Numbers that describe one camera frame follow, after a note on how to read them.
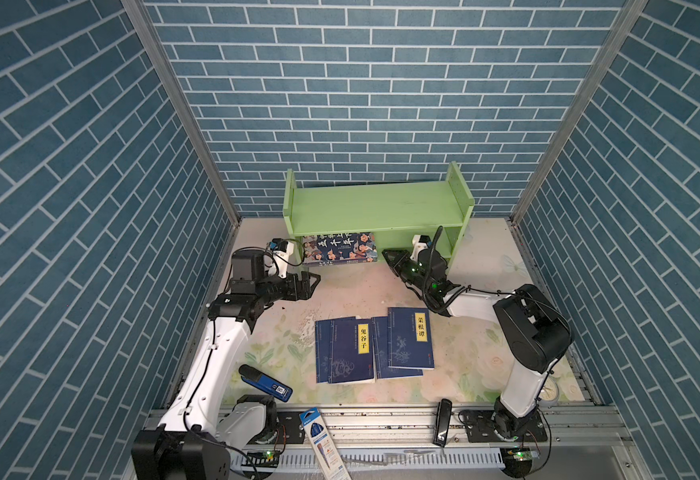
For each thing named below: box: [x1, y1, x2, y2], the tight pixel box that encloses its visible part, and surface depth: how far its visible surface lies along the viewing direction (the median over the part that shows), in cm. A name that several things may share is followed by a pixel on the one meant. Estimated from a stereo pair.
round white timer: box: [540, 377, 559, 401], surface depth 78 cm
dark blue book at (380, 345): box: [371, 316, 424, 380], surface depth 86 cm
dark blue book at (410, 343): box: [387, 307, 435, 370], surface depth 89 cm
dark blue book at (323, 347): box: [315, 319, 332, 384], surface depth 88 cm
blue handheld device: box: [238, 364, 293, 402], surface depth 80 cm
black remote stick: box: [433, 398, 452, 448], surface depth 74 cm
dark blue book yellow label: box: [328, 316, 376, 384], surface depth 86 cm
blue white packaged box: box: [299, 407, 352, 480], surface depth 71 cm
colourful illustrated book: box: [302, 232, 379, 265], surface depth 95 cm
